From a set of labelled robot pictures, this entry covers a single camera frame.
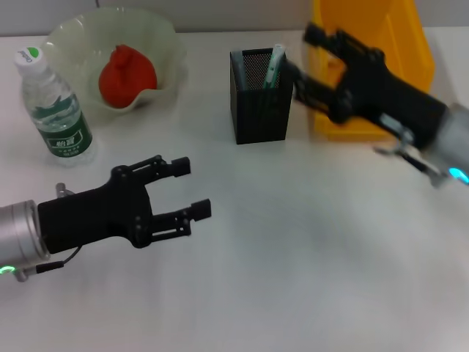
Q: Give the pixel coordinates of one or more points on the yellow plastic bin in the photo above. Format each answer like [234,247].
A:
[403,44]

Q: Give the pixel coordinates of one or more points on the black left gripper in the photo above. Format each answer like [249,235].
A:
[91,216]

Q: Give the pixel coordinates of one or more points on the pale green glass fruit plate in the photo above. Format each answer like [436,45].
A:
[84,47]

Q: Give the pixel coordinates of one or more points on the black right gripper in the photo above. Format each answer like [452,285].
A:
[388,99]

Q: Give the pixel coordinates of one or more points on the mint green utility knife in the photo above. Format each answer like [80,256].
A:
[274,67]

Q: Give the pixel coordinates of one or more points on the black mesh pen holder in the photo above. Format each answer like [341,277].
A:
[262,113]

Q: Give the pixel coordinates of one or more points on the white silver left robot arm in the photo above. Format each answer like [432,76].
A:
[18,234]

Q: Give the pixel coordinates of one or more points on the clear green-label water bottle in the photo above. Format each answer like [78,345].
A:
[62,124]

